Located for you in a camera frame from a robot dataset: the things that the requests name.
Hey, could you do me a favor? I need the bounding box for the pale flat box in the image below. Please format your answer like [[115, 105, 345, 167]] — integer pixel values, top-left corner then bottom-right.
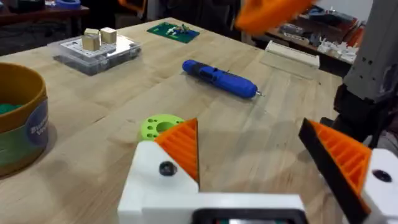
[[259, 40, 321, 80]]

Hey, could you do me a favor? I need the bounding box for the clear plastic box with blocks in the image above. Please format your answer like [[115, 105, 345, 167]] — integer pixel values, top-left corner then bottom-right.
[[47, 27, 142, 77]]

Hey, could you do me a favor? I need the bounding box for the cluttered side table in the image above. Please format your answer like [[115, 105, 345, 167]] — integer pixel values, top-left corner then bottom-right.
[[266, 5, 366, 65]]

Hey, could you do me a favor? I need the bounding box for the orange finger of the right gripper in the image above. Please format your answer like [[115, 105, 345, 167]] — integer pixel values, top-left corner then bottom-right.
[[234, 0, 317, 34]]

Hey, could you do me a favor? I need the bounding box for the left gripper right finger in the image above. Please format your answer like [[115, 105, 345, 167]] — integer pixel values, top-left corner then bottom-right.
[[298, 118, 398, 224]]

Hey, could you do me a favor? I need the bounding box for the dark wooden table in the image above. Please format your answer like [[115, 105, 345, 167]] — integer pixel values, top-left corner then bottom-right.
[[0, 4, 90, 27]]

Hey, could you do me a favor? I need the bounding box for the blue electric screwdriver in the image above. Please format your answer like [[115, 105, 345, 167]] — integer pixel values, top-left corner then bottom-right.
[[182, 59, 266, 100]]

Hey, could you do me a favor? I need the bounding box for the toy tub with brown rim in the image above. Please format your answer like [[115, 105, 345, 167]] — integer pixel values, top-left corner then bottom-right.
[[0, 62, 50, 177]]

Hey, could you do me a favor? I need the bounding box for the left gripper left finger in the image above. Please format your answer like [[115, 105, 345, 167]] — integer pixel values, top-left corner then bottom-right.
[[117, 118, 200, 224]]

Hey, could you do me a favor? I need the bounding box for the green disc with holes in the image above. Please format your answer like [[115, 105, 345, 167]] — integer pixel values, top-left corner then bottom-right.
[[139, 114, 185, 142]]

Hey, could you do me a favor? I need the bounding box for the green board with toy blocks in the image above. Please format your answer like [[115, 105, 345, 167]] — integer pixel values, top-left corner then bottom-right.
[[146, 21, 201, 44]]

